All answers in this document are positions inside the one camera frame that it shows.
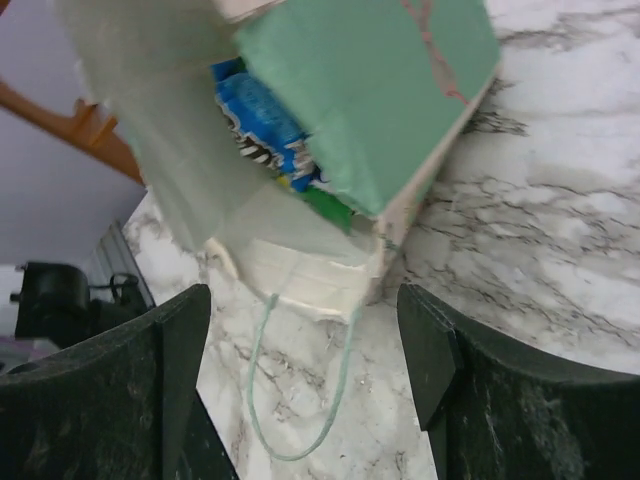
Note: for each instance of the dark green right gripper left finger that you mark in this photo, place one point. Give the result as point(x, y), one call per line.
point(120, 405)

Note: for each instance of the green illustrated paper bag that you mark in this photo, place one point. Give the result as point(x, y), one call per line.
point(382, 88)

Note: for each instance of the orange wooden rack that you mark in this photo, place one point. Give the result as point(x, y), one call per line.
point(86, 130)

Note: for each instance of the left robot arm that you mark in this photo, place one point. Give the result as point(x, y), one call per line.
point(58, 307)

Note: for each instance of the green Fox's candy bag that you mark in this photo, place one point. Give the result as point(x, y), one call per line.
point(329, 207)

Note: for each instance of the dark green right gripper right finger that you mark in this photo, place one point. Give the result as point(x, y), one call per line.
point(494, 407)

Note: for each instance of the blue M&M's candy packet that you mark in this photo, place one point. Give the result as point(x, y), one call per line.
point(264, 130)

